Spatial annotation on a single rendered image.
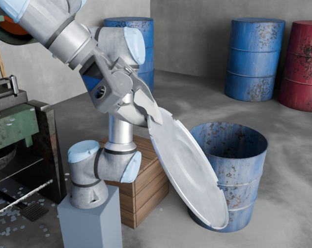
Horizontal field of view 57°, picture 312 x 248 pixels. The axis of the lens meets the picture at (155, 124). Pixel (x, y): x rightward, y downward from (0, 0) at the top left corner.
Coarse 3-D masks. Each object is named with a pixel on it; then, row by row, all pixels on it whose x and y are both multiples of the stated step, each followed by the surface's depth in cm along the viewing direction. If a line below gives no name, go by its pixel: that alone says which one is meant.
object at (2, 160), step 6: (12, 144) 170; (0, 150) 172; (6, 150) 171; (12, 150) 169; (0, 156) 169; (6, 156) 152; (12, 156) 158; (0, 162) 150; (6, 162) 154; (0, 168) 155
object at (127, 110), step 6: (120, 108) 57; (126, 108) 57; (132, 108) 57; (126, 114) 57; (132, 114) 57; (138, 114) 58; (132, 120) 58; (138, 120) 58; (144, 120) 58; (144, 126) 59
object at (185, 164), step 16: (160, 128) 60; (176, 128) 70; (160, 144) 55; (176, 144) 61; (192, 144) 74; (160, 160) 50; (176, 160) 57; (192, 160) 64; (176, 176) 53; (192, 176) 58; (208, 176) 70; (192, 192) 55; (208, 192) 63; (192, 208) 50; (208, 208) 58; (224, 208) 66; (208, 224) 52; (224, 224) 60
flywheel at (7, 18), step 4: (4, 16) 162; (4, 20) 161; (8, 20) 160; (12, 20) 159; (0, 24) 164; (4, 24) 162; (8, 24) 160; (12, 24) 158; (16, 24) 156; (4, 28) 163; (8, 28) 161; (12, 28) 159; (16, 28) 157; (20, 28) 155; (12, 32) 161; (16, 32) 159; (20, 32) 157; (24, 32) 155
